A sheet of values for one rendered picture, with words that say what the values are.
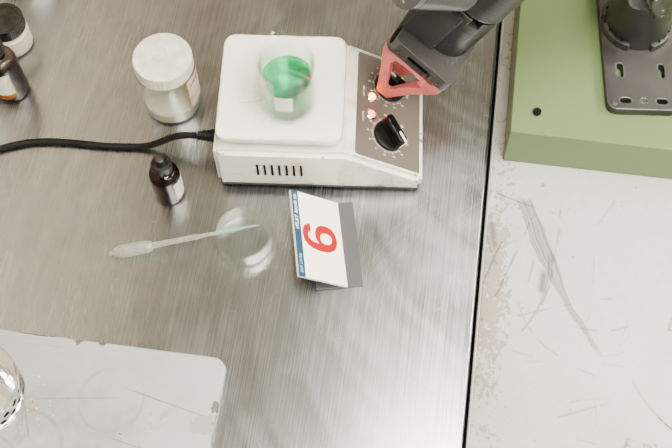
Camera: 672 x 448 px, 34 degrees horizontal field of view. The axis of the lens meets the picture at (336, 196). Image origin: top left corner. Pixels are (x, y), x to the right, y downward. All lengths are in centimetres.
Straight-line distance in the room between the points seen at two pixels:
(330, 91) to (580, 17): 28
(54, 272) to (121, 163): 13
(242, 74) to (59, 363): 32
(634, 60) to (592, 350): 29
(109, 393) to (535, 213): 44
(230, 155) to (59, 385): 26
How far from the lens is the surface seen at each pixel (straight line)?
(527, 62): 112
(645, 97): 111
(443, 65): 100
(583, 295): 107
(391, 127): 106
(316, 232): 105
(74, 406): 103
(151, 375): 102
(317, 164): 105
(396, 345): 103
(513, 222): 109
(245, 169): 107
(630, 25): 111
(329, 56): 107
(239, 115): 104
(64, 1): 126
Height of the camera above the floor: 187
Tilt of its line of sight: 62 degrees down
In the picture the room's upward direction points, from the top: 1 degrees counter-clockwise
